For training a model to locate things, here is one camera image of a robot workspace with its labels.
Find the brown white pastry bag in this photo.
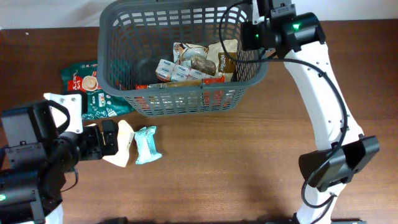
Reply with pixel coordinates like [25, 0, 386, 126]
[173, 42, 236, 82]

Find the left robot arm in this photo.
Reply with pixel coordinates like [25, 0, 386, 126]
[1, 100, 119, 223]

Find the Kleenex tissue multipack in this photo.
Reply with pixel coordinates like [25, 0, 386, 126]
[155, 59, 208, 82]

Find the green Nescafe coffee bag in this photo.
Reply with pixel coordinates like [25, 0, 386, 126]
[61, 60, 134, 121]

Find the orange spaghetti packet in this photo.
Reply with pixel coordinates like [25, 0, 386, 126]
[135, 76, 233, 110]

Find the dark grey plastic basket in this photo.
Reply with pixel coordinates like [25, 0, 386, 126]
[97, 1, 268, 116]

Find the beige crumpled snack bag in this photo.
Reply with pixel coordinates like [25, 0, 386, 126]
[102, 120, 134, 168]

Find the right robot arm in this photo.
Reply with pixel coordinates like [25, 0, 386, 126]
[241, 0, 380, 223]

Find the mint green snack packet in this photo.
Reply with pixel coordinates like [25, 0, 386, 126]
[134, 126, 162, 165]

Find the left black cable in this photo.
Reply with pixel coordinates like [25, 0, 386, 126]
[60, 166, 79, 193]

